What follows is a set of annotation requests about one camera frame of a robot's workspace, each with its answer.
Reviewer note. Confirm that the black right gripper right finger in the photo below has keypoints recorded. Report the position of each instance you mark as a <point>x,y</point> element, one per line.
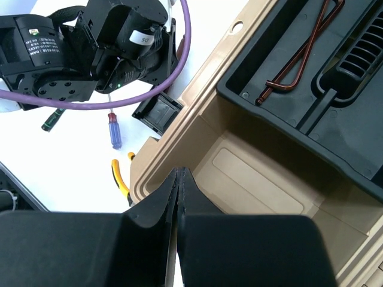
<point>218,249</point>

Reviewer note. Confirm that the large brown hex key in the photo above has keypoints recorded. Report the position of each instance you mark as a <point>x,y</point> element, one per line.
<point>304,51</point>

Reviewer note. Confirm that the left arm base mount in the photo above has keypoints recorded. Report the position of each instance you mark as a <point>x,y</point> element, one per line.
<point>15,195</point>

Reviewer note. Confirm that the tan plastic toolbox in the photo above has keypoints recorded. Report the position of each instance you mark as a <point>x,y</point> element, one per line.
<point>245,165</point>

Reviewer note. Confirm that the black green screwdriver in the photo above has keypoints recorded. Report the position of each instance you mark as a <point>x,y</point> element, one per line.
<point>52,120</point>

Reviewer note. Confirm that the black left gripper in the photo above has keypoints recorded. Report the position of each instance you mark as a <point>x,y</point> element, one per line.
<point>120,42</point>

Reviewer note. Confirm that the black toolbox inner tray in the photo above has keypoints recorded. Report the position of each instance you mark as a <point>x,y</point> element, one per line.
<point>331,124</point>

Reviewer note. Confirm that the blue red screwdriver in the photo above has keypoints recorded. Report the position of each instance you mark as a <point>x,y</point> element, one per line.
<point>114,129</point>

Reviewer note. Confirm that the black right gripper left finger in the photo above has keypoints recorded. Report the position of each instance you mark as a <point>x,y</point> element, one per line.
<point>132,248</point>

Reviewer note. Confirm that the yellow black needle-nose pliers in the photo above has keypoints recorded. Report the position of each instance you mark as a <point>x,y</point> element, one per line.
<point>115,167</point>

